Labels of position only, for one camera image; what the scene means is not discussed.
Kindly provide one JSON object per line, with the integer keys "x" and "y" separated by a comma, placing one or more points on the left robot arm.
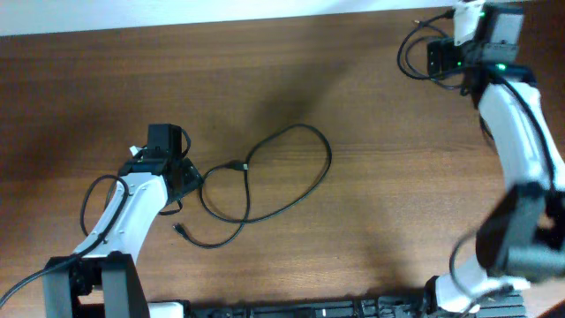
{"x": 99, "y": 279}

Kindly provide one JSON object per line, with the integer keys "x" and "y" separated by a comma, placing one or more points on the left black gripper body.
{"x": 192, "y": 179}

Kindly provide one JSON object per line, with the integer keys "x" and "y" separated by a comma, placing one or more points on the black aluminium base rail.
{"x": 407, "y": 305}

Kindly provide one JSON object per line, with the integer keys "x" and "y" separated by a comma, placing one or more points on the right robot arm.
{"x": 522, "y": 242}

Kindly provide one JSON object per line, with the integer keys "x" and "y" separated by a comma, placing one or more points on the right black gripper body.
{"x": 450, "y": 60}

